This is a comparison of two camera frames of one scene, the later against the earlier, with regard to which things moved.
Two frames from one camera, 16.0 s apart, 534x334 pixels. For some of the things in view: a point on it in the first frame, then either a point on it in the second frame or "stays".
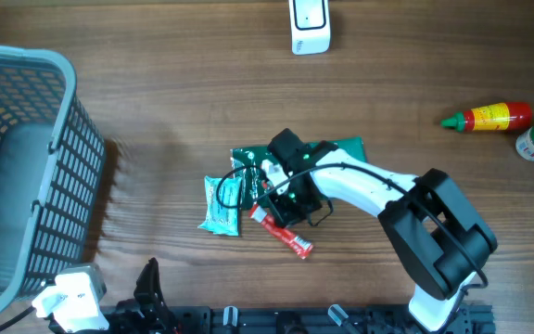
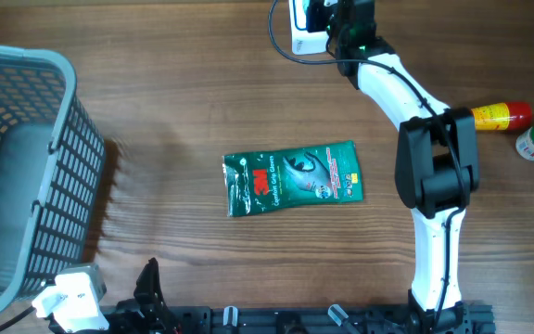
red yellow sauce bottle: [504, 117] stays
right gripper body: [290, 205] to [322, 16]
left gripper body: [127, 321] stays
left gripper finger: [147, 289] stays
